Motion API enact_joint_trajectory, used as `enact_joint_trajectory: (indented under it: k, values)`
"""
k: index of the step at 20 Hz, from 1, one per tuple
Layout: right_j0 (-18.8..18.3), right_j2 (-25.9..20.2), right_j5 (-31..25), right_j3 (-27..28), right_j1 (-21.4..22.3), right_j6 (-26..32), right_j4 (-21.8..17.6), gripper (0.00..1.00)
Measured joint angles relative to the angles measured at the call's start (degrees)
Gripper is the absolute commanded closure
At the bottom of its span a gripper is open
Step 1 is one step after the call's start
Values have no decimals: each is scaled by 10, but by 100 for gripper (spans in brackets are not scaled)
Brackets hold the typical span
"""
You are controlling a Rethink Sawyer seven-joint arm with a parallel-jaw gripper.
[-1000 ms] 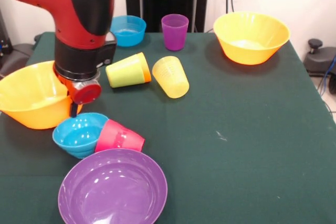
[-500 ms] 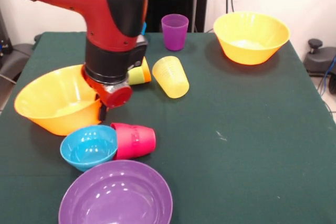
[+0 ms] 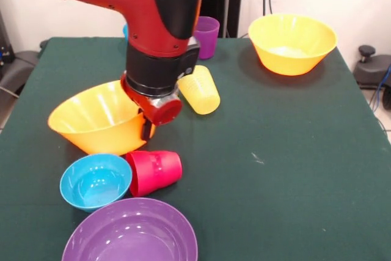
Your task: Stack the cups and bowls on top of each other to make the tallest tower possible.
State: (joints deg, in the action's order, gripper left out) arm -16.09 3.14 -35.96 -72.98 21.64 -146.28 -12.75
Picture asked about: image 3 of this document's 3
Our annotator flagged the yellow cup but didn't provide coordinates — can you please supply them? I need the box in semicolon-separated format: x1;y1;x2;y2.
178;65;221;116

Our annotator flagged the black clamp mount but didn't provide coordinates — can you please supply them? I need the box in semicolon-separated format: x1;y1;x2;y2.
354;45;391;90

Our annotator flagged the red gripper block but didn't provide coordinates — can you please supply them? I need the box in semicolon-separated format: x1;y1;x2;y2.
120;71;183;146

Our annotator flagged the red cup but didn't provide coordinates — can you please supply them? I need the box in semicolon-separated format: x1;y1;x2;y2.
125;150;183;198

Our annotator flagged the large orange bowl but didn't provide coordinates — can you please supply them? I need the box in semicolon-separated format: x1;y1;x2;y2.
47;79;156;156
247;12;338;76

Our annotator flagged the dark green tablecloth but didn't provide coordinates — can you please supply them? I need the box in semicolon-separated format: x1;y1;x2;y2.
0;37;391;261

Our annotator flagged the purple cup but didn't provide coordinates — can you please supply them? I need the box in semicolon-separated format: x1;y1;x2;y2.
193;16;221;60

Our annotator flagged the light blue opaque bowl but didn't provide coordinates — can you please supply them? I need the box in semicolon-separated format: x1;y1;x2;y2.
59;153;133;213

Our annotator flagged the black equipment rack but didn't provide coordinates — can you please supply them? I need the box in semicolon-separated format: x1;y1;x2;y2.
0;9;16;74

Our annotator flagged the purple bowl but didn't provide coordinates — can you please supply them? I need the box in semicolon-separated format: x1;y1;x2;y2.
61;197;199;261

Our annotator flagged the blue cable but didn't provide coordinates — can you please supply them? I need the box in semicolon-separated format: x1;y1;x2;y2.
371;64;391;112

